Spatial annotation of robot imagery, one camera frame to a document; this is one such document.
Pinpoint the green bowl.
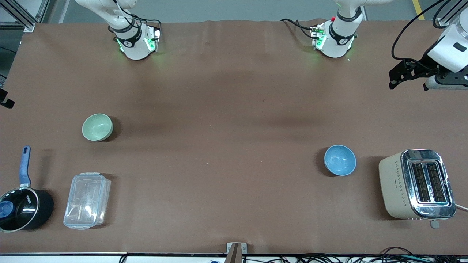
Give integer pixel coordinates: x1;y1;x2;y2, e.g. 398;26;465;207
82;113;114;142

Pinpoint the blue bowl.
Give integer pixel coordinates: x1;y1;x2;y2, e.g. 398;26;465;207
324;145;357;176

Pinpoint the cream and chrome toaster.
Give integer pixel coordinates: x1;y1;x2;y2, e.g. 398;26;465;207
378;149;457;229

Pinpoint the glass lid with blue knob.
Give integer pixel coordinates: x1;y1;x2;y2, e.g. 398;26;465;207
0;188;39;232

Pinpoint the clear plastic food container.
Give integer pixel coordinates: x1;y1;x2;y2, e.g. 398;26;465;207
63;172;112;230

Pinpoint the brown table cover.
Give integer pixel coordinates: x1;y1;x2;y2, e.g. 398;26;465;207
0;20;468;255

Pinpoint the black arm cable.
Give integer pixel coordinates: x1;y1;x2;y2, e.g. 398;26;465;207
391;0;446;61

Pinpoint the aluminium frame profile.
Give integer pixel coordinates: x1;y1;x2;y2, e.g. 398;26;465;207
433;0;468;29

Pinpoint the aluminium frame bracket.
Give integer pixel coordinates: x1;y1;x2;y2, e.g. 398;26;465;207
0;0;57;33

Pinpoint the black saucepan with blue handle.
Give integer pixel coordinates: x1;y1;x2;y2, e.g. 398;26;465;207
0;146;54;233

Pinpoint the black base cable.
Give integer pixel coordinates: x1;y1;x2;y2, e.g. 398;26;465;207
280;18;316;39

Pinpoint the black cable tangle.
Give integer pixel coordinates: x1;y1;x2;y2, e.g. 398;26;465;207
292;247;468;263

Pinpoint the metal bracket at table edge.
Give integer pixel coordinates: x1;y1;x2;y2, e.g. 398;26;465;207
226;242;248;263

